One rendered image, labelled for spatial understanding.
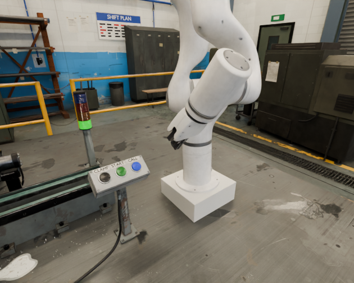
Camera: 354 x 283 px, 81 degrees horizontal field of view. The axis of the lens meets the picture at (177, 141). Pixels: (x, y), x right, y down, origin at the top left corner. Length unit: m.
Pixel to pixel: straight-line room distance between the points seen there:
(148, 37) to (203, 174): 5.52
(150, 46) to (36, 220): 5.62
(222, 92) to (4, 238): 0.80
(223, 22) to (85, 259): 0.76
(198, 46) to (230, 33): 0.22
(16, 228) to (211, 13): 0.85
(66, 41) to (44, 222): 5.32
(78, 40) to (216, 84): 5.67
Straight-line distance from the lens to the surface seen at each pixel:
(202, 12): 0.53
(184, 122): 0.53
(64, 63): 5.95
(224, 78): 0.43
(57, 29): 5.96
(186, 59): 0.73
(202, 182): 0.87
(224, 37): 0.54
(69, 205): 0.90
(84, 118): 1.14
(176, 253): 0.76
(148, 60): 6.15
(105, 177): 0.63
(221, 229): 0.84
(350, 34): 6.85
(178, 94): 0.72
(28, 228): 0.91
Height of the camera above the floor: 1.40
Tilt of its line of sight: 24 degrees down
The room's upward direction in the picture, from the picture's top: straight up
